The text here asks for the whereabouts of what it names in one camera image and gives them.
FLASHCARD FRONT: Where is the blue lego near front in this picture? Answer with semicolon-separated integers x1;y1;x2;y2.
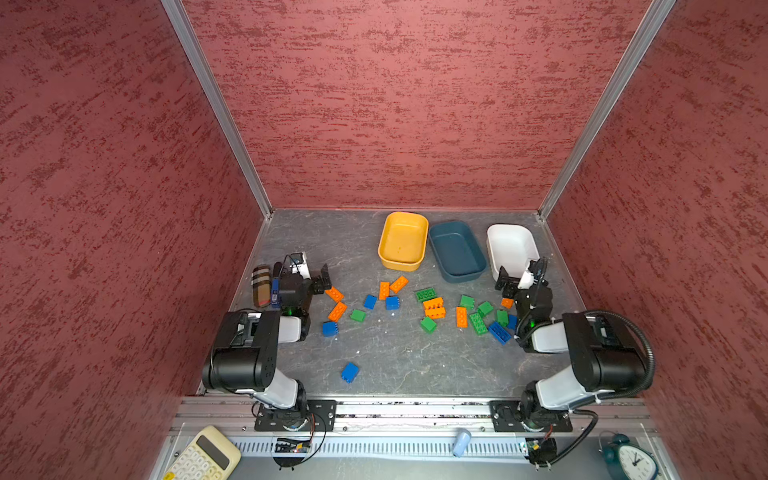
341;362;360;384

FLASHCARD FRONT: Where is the white slotted cable duct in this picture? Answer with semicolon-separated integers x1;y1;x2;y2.
230;435;529;463

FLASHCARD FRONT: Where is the blue lego centre left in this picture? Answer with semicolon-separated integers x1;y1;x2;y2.
363;295;377;310

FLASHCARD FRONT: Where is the teal alarm clock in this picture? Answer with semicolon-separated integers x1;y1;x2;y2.
601;433;659;480

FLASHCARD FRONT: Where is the cream calculator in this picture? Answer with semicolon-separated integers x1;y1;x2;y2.
161;425;242;480

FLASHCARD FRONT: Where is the green lego by right arm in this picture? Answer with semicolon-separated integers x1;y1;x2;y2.
496;310;509;328

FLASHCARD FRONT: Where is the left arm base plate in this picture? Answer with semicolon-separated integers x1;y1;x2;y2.
254;399;338;433

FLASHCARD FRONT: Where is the green lego upside down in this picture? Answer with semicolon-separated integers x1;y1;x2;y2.
415;288;438;303

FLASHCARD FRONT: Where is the blue pen-like object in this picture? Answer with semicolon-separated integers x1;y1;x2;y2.
270;262;283;309

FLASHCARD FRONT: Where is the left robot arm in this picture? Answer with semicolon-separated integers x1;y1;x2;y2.
202;252;332;423

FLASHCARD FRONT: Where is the yellow plastic bin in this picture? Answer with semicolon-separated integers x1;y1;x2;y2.
378;212;429;272

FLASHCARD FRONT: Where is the blue lego left middle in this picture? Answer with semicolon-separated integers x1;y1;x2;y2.
322;321;339;337

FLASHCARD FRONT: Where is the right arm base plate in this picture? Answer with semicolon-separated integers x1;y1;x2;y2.
488;400;573;433

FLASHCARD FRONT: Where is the green small lego left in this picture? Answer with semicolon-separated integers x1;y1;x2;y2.
350;310;366;323

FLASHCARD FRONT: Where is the light blue small cylinder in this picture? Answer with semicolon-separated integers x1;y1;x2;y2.
451;428;472;458

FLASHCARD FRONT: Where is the blue square lego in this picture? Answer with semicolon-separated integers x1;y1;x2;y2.
385;296;401;310

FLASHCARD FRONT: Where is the green small lego centre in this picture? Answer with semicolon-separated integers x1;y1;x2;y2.
420;317;437;333

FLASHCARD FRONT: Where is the white plastic bin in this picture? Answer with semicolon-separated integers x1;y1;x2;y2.
486;224;540;280

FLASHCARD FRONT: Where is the aluminium front rail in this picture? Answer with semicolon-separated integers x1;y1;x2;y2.
170;394;655;437

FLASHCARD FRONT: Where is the blue long lego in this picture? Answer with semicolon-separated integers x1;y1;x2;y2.
488;322;512;345

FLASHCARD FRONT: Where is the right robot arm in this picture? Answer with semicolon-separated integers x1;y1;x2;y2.
490;258;656;431

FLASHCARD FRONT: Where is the teal plastic bin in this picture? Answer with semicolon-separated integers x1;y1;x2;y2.
428;221;488;284

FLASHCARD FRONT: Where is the plaid checkered pouch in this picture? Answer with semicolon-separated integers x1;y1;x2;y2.
251;265;271;309

